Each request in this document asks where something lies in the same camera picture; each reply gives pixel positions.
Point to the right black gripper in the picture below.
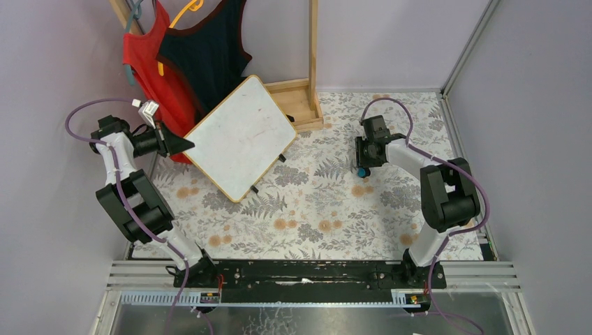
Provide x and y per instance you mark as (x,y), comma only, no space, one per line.
(363,155)

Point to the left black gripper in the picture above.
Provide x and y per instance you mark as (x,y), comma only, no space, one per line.
(164,140)

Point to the blue whiteboard eraser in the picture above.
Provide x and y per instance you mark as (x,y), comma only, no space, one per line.
(363,172)

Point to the yellow framed whiteboard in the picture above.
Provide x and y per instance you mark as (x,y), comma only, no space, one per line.
(240,139)

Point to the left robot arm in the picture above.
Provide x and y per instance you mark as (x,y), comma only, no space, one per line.
(137,207)

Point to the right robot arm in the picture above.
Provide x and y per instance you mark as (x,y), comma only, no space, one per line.
(448,198)

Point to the red tank top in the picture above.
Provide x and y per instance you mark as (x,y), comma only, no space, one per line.
(176,108)

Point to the floral table mat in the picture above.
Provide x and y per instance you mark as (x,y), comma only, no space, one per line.
(313,205)

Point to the wooden clothes rack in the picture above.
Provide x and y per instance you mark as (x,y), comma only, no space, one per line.
(298,97)

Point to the navy tank top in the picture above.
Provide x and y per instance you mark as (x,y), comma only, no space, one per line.
(209,57)

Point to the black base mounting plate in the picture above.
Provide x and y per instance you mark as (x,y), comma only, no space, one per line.
(310,281)

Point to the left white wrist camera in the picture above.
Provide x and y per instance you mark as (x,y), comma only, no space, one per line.
(146,110)

